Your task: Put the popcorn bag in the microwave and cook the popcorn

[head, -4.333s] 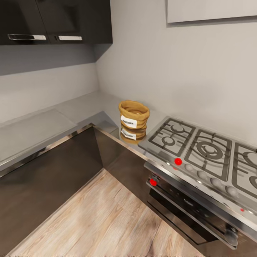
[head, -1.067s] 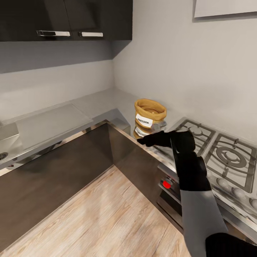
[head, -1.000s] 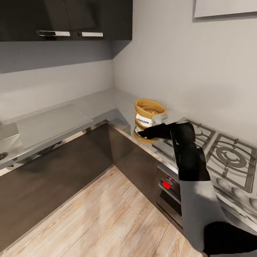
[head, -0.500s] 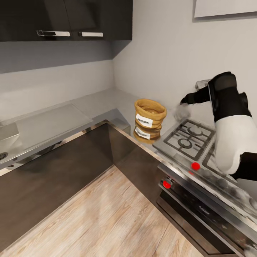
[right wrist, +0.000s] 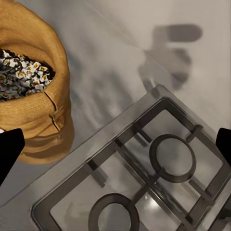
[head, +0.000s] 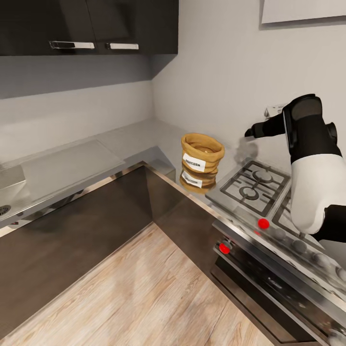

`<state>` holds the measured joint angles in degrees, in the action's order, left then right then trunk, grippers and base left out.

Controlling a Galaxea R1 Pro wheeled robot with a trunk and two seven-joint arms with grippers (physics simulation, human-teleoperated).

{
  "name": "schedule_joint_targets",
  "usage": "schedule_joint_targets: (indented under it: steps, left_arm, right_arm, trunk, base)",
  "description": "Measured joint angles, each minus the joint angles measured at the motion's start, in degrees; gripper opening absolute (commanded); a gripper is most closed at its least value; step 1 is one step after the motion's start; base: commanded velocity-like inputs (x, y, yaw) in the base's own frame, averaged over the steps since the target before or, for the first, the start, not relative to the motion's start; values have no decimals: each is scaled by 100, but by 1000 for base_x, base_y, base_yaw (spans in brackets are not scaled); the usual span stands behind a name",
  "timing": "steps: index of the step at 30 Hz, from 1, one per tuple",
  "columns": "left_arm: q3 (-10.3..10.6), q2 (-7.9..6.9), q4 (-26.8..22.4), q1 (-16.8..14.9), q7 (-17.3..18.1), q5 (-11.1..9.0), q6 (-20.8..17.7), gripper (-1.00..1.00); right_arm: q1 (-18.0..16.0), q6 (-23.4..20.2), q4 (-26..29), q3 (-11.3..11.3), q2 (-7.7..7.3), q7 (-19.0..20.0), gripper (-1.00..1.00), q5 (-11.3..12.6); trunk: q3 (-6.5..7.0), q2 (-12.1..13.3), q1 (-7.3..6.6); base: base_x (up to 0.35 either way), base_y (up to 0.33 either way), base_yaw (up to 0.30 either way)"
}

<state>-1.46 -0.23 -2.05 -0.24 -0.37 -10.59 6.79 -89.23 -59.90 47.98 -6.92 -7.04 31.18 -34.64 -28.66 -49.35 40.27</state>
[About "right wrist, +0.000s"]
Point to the popcorn bag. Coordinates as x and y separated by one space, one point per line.
24 33

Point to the burner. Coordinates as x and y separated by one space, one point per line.
155 167

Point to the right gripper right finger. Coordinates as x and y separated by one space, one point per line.
223 143

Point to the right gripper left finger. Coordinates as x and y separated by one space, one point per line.
11 144

